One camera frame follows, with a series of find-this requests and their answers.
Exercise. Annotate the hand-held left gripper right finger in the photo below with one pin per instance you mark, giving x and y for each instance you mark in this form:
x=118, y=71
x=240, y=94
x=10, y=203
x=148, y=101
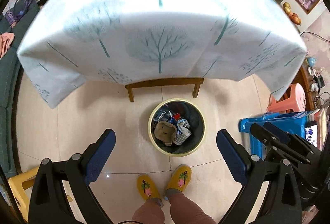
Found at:
x=232, y=157

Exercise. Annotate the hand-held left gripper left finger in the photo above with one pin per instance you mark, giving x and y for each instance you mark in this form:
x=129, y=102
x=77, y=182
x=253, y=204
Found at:
x=99, y=157

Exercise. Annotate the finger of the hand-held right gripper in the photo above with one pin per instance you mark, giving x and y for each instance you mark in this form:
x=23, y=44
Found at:
x=278, y=132
x=260, y=133

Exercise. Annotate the dark round trash bin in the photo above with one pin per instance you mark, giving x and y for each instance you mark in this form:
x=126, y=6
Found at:
x=197, y=122

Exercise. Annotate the grey checkered paper cup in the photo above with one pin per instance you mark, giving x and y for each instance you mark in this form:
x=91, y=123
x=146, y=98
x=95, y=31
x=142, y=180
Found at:
x=181, y=136

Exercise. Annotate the blue white milk pouch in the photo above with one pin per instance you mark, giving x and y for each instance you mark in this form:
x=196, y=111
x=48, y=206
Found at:
x=173, y=124

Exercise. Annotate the red cardboard box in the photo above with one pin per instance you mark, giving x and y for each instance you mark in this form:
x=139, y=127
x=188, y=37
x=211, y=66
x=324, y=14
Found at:
x=176, y=116

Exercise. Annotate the brown paper bag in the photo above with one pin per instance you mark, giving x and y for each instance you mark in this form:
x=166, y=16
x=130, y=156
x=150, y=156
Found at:
x=165, y=132

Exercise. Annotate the blue plastic stool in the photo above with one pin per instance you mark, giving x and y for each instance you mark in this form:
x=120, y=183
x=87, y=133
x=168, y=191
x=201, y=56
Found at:
x=247, y=123

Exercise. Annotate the smartphone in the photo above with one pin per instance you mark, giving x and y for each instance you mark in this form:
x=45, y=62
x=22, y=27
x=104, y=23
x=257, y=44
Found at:
x=311, y=133

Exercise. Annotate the pink plastic stool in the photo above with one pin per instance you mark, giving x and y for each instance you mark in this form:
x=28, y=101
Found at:
x=296, y=95

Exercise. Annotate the yellow embroidered slipper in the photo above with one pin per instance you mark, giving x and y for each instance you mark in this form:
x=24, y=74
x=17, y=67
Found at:
x=180, y=179
x=147, y=186

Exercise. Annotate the wooden sideboard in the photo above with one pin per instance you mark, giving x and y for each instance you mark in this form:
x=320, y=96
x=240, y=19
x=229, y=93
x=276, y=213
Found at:
x=306, y=77

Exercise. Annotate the person's right leg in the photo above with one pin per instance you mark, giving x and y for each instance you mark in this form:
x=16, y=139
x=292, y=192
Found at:
x=190, y=209

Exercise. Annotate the person's leg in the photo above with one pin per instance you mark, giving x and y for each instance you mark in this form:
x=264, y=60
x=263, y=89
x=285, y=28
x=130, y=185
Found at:
x=150, y=212
x=190, y=209

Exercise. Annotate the person's left leg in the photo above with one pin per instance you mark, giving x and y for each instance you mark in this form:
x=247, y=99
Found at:
x=150, y=212

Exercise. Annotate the light blue teapot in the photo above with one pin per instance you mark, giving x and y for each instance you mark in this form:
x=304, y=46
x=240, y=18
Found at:
x=311, y=61

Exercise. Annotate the yellow plastic stool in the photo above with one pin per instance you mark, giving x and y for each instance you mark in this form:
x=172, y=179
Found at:
x=18, y=182

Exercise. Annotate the dark teal sofa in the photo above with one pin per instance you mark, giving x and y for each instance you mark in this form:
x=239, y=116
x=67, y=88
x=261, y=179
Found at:
x=10, y=84

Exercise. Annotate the pink cloth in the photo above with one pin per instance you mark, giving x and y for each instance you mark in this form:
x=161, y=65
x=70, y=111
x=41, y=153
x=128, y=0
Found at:
x=5, y=43

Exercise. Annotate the table with tree-print cloth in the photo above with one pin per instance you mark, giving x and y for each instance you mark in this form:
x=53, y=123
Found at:
x=154, y=20

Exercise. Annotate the purple bag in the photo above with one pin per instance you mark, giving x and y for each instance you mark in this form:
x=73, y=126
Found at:
x=23, y=4

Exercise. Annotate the wooden table frame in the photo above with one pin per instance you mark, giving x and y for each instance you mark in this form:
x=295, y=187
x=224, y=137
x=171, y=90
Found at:
x=159, y=82

